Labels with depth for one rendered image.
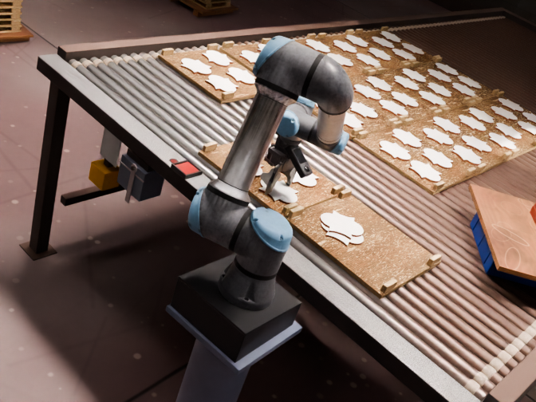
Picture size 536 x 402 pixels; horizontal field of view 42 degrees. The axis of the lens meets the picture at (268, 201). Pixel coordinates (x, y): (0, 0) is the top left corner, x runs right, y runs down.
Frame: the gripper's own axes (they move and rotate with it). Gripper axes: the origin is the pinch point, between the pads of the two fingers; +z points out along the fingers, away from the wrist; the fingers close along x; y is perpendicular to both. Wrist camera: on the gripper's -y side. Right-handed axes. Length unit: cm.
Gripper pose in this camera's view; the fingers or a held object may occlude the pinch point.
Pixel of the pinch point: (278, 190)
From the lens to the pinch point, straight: 233.1
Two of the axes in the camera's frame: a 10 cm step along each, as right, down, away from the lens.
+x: -6.5, 2.4, -7.2
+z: -2.7, 8.1, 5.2
